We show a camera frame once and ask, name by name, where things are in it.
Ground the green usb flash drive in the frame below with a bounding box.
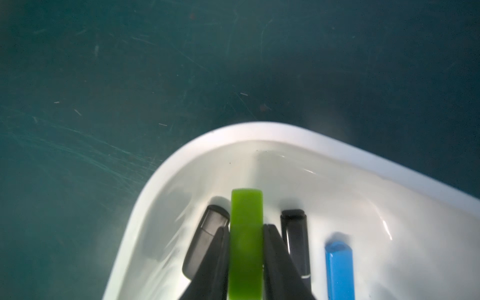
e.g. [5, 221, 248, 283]
[228, 188, 263, 300]

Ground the black capped usb drive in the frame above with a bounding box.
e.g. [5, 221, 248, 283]
[281, 209, 311, 291]

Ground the blue usb flash drive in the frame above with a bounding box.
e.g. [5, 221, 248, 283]
[325, 241, 355, 300]

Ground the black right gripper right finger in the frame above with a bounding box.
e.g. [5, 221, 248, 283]
[263, 224, 315, 300]

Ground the black swivel usb drive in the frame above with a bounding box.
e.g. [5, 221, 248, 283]
[182, 205, 230, 280]

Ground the white oval storage box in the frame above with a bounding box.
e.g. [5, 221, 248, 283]
[103, 122, 480, 300]

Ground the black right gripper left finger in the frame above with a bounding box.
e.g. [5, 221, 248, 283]
[179, 226, 230, 300]

